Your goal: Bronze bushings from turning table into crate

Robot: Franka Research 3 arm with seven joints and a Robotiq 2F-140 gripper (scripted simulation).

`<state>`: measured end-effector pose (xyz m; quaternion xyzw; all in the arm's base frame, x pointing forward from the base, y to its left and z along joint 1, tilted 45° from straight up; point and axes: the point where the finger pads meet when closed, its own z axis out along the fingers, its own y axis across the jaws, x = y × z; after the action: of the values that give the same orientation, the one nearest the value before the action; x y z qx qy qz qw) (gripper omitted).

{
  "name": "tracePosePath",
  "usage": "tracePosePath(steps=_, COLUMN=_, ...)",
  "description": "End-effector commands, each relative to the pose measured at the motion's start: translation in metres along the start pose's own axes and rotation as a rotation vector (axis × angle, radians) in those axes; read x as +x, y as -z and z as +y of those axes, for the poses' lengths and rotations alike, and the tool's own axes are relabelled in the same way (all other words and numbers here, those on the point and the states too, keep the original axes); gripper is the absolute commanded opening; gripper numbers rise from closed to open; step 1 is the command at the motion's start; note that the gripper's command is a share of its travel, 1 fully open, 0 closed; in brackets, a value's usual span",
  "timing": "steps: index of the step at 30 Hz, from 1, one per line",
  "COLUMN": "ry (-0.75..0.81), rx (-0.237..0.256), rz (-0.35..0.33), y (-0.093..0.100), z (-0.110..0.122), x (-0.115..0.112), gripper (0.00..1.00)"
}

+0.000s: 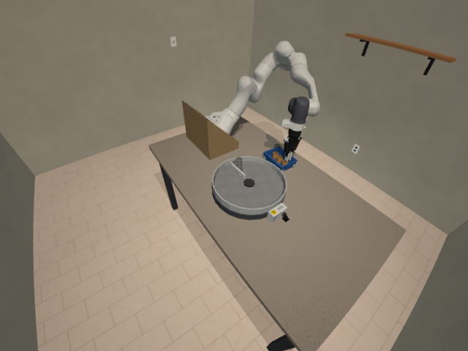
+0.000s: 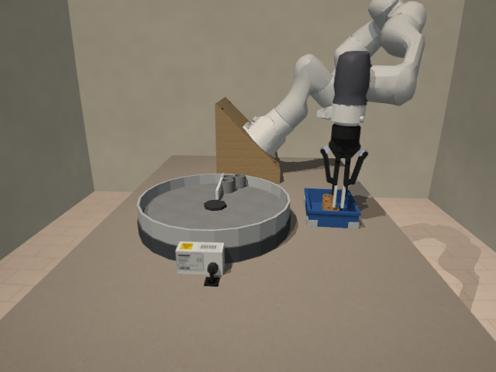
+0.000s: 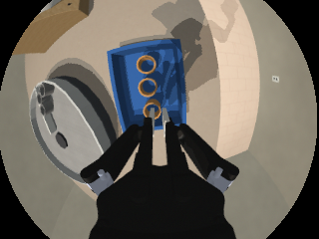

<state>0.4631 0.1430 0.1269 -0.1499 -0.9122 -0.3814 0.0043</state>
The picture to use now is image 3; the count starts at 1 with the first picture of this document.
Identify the grey metal bushing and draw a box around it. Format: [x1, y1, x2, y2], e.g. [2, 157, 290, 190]
[40, 101, 54, 117]
[40, 83, 54, 98]
[37, 92, 51, 105]

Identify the bronze bushing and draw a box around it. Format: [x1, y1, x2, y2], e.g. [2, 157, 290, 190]
[139, 78, 158, 97]
[144, 99, 161, 119]
[137, 55, 157, 74]

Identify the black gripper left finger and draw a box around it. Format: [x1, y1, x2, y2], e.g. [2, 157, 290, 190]
[80, 108, 155, 203]

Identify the blue open crate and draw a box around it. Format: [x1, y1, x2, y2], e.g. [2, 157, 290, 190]
[107, 39, 186, 132]

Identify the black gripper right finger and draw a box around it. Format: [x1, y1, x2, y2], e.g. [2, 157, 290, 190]
[162, 108, 239, 202]

